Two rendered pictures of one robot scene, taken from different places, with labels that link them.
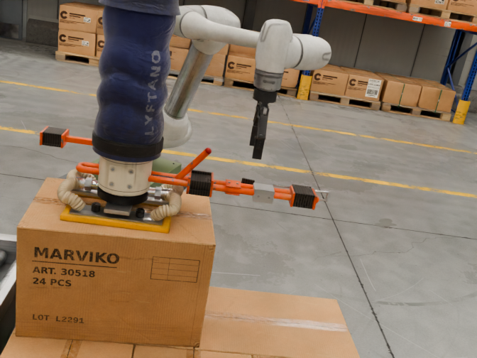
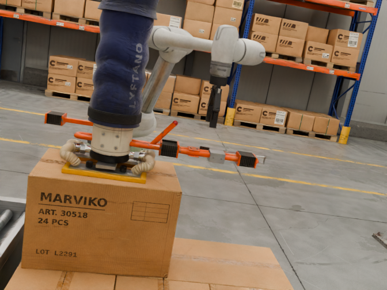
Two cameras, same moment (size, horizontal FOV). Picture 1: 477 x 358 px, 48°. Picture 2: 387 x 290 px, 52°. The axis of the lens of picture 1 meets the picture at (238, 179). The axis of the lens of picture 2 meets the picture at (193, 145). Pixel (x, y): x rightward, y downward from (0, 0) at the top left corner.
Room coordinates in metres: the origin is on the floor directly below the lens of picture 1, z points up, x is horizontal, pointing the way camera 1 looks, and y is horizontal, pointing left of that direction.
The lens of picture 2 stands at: (-0.05, 0.05, 1.51)
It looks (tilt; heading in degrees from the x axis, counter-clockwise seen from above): 13 degrees down; 359
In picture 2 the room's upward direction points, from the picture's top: 10 degrees clockwise
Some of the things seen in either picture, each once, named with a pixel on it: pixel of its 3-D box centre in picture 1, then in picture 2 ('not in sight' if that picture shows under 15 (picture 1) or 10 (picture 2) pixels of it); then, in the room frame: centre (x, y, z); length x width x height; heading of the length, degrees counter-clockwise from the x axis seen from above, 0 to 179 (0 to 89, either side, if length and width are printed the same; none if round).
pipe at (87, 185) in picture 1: (123, 190); (109, 153); (1.64, 0.37, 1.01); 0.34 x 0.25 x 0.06; 96
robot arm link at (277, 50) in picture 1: (277, 45); (227, 44); (1.70, -0.05, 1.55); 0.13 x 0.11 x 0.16; 130
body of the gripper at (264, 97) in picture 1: (263, 102); (217, 86); (1.69, -0.04, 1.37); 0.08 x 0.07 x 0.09; 6
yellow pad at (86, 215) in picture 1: (117, 213); (106, 169); (1.54, 0.36, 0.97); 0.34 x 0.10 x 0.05; 96
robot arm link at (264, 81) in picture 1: (267, 79); (220, 69); (1.69, -0.04, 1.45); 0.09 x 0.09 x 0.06
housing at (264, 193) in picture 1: (262, 192); (216, 156); (1.68, -0.09, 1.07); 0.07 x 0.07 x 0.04; 6
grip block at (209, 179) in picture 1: (200, 182); (169, 148); (1.66, 0.12, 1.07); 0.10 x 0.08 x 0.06; 6
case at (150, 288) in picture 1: (120, 259); (105, 209); (1.64, 0.36, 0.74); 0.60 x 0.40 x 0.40; 100
